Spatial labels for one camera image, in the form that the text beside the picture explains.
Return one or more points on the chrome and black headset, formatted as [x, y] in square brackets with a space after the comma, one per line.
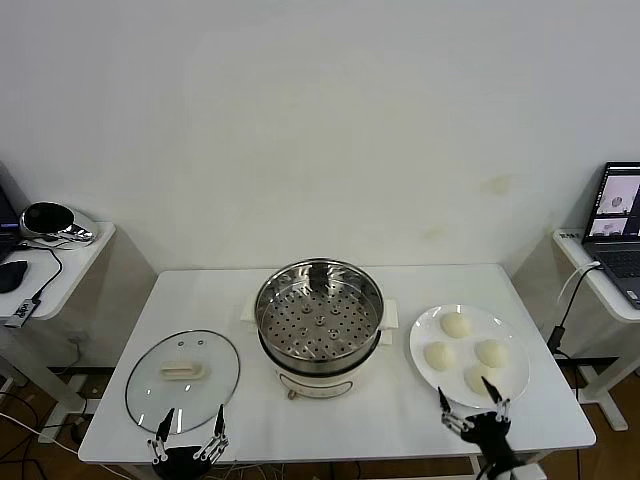
[50, 217]

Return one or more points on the white electric cooker base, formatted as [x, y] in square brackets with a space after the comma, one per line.
[315, 387]

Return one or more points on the white side table with headset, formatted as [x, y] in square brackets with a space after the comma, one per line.
[75, 265]

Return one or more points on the white side table with laptop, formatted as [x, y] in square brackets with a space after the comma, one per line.
[612, 302]

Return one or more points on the white steamed baozi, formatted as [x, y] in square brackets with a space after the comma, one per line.
[492, 352]
[456, 326]
[440, 356]
[477, 380]

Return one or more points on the dark laptop with blue screen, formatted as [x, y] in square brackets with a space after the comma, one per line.
[5, 210]

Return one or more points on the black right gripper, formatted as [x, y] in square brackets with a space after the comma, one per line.
[487, 435]

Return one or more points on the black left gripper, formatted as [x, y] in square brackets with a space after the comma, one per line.
[180, 462]

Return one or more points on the white round plate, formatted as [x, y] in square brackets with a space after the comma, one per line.
[510, 330]

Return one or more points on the open grey laptop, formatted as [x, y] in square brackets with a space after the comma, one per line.
[617, 255]

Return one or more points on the small grey usb hub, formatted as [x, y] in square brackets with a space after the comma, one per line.
[20, 313]

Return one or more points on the black computer mouse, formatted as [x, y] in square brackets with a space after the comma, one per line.
[12, 276]

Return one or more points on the perforated steel steamer basket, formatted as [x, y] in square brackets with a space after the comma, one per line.
[290, 345]

